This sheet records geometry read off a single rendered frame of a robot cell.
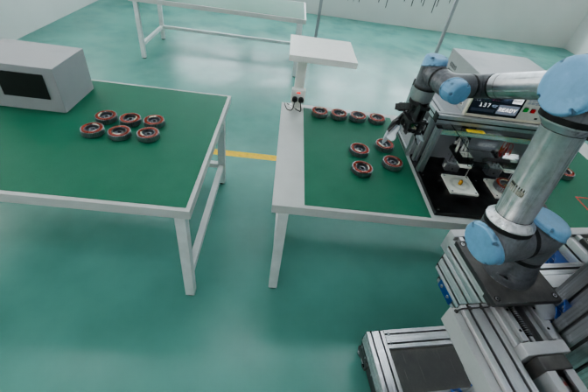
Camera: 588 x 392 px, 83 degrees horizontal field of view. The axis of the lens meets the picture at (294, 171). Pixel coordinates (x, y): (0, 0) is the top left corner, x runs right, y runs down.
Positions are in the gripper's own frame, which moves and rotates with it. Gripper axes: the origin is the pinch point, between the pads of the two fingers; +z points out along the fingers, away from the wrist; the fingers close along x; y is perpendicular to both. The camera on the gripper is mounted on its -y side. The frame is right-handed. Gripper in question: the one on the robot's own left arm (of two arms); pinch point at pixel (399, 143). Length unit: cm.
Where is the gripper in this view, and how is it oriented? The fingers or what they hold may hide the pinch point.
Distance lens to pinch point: 136.3
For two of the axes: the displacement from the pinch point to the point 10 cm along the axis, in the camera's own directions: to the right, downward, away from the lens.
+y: 1.2, 6.4, -7.6
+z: -1.2, 7.7, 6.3
